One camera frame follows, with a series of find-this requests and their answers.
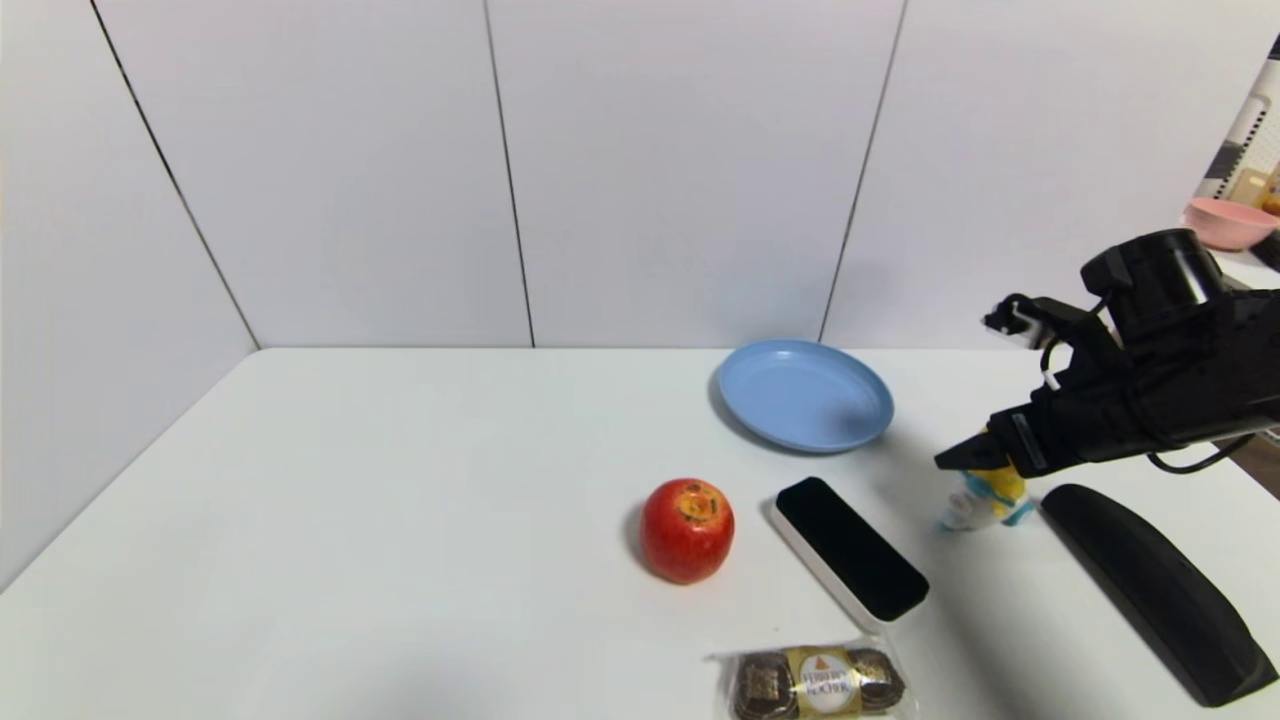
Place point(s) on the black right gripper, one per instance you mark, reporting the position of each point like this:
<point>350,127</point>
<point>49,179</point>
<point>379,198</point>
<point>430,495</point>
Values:
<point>1027,440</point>

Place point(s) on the yellow duck toy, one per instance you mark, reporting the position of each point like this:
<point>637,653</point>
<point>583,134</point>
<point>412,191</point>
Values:
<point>985,495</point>

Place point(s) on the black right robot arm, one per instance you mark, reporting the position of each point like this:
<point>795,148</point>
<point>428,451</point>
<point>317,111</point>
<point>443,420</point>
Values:
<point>1220,350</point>

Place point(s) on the blue plastic plate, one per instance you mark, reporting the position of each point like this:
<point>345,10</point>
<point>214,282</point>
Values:
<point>800,395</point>

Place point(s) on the black and white eraser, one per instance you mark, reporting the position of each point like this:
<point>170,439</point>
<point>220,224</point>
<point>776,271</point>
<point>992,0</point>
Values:
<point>850,548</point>

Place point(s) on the black glasses case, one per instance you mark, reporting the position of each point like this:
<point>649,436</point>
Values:
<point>1150,585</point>

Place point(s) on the Ferrero Rocher chocolate pack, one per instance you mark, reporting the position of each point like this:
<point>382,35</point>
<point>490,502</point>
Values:
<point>818,684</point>

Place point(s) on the red apple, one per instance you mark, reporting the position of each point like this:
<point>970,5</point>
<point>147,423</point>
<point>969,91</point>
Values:
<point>686,535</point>

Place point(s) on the white background desk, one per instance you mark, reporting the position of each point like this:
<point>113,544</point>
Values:
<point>1255,270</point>

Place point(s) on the pink bowl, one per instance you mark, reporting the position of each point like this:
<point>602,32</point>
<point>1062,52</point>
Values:
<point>1230,222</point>

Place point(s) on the beige box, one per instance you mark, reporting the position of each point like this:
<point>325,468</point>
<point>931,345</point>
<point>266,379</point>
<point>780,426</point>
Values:
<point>1250,188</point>

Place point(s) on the white pegboard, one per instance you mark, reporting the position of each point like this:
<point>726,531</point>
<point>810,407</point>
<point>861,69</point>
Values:
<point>1255,120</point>

